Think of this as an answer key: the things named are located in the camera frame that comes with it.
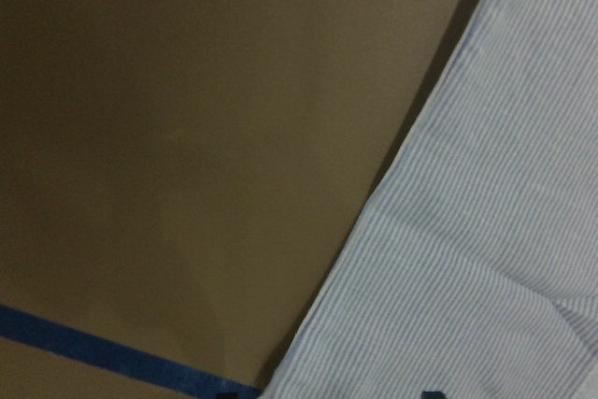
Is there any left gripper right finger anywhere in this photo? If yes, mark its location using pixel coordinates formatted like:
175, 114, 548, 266
421, 391, 443, 399

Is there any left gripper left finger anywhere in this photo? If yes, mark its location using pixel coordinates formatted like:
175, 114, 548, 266
218, 392, 238, 399

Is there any light blue striped shirt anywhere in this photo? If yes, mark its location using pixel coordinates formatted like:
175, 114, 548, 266
263, 0, 597, 398

